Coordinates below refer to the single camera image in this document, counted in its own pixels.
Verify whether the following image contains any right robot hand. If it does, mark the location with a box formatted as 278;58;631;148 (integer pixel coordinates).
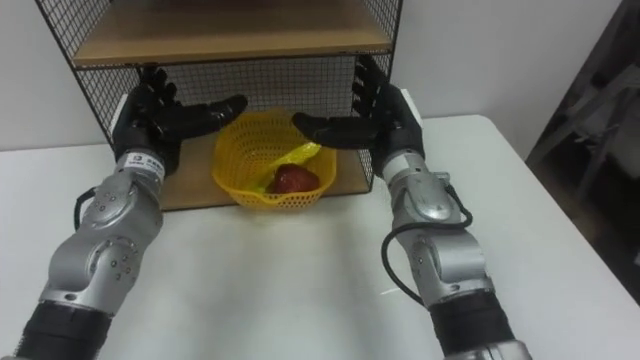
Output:
291;54;427;177

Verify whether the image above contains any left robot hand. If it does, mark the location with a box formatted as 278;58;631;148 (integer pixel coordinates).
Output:
109;65;249;176

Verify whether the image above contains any yellow banana soft toy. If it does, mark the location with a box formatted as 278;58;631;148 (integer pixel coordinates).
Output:
243;141;323;194

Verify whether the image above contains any yellow plastic basket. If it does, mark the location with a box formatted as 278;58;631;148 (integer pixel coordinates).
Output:
211;108;338;211

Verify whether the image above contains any red strawberry soft toy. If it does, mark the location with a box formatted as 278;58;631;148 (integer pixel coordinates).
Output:
264;163;321;195

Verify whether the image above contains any white table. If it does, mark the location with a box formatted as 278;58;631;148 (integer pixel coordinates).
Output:
0;113;640;360

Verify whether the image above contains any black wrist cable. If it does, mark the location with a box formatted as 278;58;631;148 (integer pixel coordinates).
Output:
72;186;97;232
380;183;474;307

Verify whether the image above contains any wire mesh wooden shelf rack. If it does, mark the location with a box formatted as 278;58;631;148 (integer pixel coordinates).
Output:
33;0;405;212

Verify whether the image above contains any dark metal frame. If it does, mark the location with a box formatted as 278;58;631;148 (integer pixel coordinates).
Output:
524;0;640;306

